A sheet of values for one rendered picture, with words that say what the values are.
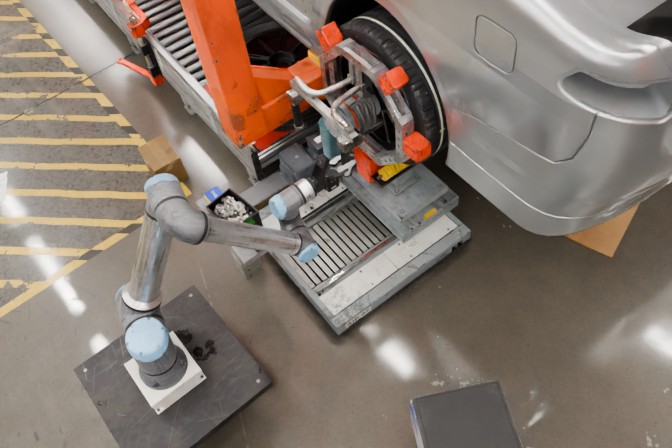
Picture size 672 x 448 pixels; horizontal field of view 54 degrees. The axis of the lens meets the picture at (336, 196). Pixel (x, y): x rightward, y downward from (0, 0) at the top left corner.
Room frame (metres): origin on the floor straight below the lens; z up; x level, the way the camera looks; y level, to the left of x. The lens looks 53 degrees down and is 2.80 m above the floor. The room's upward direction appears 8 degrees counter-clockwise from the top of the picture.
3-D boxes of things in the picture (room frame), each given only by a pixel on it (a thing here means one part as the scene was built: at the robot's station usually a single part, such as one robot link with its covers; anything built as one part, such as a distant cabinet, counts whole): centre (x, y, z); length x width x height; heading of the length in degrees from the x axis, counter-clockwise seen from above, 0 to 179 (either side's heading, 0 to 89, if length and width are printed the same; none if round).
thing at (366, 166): (1.96, -0.21, 0.48); 0.16 x 0.12 x 0.17; 120
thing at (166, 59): (3.31, 0.99, 0.28); 2.47 x 0.09 x 0.22; 30
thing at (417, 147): (1.67, -0.34, 0.85); 0.09 x 0.08 x 0.07; 30
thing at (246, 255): (1.74, 0.46, 0.44); 0.43 x 0.17 x 0.03; 30
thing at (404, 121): (1.94, -0.17, 0.85); 0.54 x 0.07 x 0.54; 30
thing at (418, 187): (2.03, -0.32, 0.32); 0.40 x 0.30 x 0.28; 30
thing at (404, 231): (2.03, -0.32, 0.13); 0.50 x 0.36 x 0.10; 30
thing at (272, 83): (2.38, 0.09, 0.69); 0.52 x 0.17 x 0.35; 120
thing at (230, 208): (1.72, 0.45, 0.51); 0.20 x 0.14 x 0.13; 39
